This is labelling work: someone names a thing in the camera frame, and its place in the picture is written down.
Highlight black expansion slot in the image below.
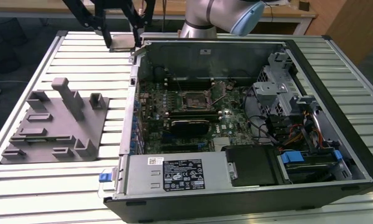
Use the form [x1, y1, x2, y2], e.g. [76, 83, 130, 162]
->
[160, 144, 200, 152]

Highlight wooden cabinet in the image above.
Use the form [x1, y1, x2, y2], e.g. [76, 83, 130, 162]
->
[307, 0, 373, 67]

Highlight black graphics card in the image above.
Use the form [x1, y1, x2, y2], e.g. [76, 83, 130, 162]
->
[168, 119, 211, 136]

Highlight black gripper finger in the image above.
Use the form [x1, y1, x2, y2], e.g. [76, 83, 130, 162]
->
[120, 0, 158, 49]
[62, 0, 112, 49]

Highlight coloured wire bundle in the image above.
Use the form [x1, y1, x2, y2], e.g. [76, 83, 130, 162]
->
[279, 123, 327, 150]

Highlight green motherboard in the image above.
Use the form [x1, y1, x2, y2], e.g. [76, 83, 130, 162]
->
[136, 78, 271, 156]

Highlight silver drive cage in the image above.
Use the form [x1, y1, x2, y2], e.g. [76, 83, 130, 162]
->
[252, 52, 304, 119]

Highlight blue case latch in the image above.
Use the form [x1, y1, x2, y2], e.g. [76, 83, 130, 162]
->
[99, 171, 114, 184]

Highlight silver chipset heat sink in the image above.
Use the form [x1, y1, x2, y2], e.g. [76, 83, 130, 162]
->
[212, 137, 232, 149]

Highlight silver power supply unit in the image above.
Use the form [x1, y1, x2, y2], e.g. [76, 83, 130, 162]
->
[123, 153, 231, 196]

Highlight CPU socket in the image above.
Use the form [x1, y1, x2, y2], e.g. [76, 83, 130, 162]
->
[179, 90, 215, 111]

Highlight black RAM slot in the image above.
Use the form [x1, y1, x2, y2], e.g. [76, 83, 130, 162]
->
[164, 80, 215, 84]
[164, 83, 215, 87]
[164, 77, 215, 82]

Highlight black PC case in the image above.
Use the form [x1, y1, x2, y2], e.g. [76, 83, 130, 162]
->
[98, 35, 373, 224]

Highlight silver CPU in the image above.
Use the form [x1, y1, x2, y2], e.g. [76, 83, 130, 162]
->
[110, 35, 136, 51]

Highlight metal socket cover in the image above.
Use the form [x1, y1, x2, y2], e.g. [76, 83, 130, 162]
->
[208, 80, 231, 105]

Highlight wooden desk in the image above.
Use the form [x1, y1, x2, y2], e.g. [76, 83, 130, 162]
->
[0, 0, 319, 32]

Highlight grey parts rack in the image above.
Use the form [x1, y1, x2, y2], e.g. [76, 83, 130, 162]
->
[0, 77, 112, 165]

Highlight hard disk in blue carrier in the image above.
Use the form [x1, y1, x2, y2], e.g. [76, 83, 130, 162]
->
[279, 150, 346, 185]

